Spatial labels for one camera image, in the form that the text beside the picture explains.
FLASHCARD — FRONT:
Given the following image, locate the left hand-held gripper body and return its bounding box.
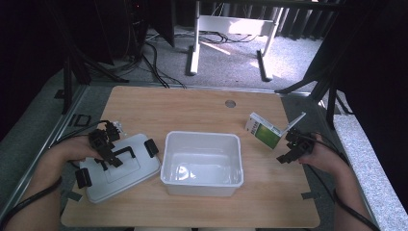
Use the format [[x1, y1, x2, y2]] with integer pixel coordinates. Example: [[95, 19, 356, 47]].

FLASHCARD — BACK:
[[88, 120, 128, 156]]

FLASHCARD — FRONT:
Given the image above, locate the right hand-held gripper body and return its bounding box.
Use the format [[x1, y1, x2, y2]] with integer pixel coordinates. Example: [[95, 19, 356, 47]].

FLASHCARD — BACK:
[[279, 112, 318, 157]]

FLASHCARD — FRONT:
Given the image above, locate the green and white medicine box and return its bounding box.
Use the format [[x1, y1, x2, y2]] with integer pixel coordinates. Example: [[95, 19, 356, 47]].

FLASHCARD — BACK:
[[244, 112, 284, 150]]

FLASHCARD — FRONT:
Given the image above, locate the white lid with black clips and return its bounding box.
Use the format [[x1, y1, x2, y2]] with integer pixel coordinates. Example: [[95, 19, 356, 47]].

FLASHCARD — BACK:
[[75, 133, 162, 205]]

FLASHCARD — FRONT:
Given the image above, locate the white plastic bin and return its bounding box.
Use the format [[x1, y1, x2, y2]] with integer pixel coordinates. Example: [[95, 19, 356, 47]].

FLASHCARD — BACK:
[[160, 130, 244, 197]]

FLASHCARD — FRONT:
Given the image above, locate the person's right hand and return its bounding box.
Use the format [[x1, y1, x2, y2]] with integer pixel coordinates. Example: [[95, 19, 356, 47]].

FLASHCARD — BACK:
[[297, 134, 349, 176]]

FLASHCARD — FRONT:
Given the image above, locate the person's left hand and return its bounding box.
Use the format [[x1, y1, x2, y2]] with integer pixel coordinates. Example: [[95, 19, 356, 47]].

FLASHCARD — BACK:
[[47, 136, 104, 168]]

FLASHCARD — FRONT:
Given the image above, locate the black floor tape marking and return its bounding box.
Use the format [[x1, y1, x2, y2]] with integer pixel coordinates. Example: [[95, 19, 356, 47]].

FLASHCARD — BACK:
[[67, 114, 92, 128]]

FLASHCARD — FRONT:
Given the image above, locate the black metal stand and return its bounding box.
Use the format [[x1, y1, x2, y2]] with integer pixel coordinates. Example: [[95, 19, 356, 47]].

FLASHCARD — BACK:
[[47, 47, 129, 115], [274, 47, 354, 129]]

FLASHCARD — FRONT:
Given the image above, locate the black computer case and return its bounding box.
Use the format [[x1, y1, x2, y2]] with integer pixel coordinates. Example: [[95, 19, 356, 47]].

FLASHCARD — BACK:
[[121, 0, 152, 59]]

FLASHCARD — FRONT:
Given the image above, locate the black floor cable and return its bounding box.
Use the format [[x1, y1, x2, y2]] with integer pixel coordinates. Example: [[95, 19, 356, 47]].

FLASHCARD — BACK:
[[140, 41, 188, 90], [197, 30, 259, 45]]

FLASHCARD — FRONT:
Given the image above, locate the white desk frame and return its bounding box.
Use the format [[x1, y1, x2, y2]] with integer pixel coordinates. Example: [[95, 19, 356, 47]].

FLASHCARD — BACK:
[[185, 0, 285, 83]]

